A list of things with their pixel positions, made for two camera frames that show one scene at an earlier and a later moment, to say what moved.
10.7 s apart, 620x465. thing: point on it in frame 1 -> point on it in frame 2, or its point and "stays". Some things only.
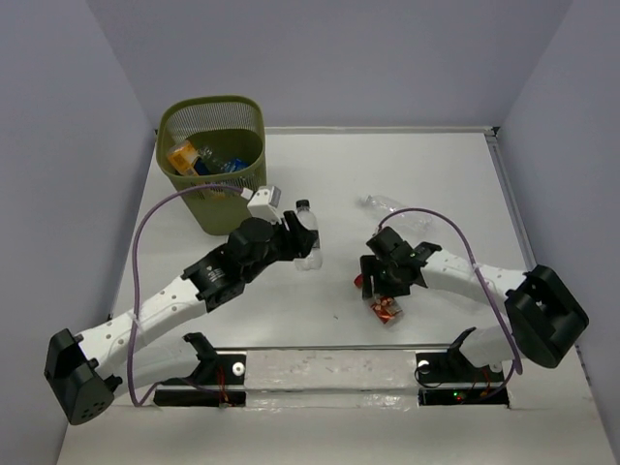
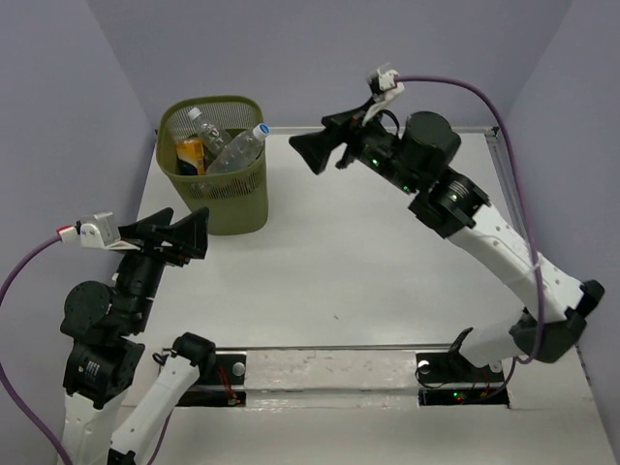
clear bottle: (410, 220) -> (213, 137)
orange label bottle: (181, 156) -> (192, 150)
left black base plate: (222, 384) stays
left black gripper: (297, 241) -> (151, 233)
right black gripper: (369, 264) -> (316, 147)
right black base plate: (449, 378) stays
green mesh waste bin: (231, 126) stays
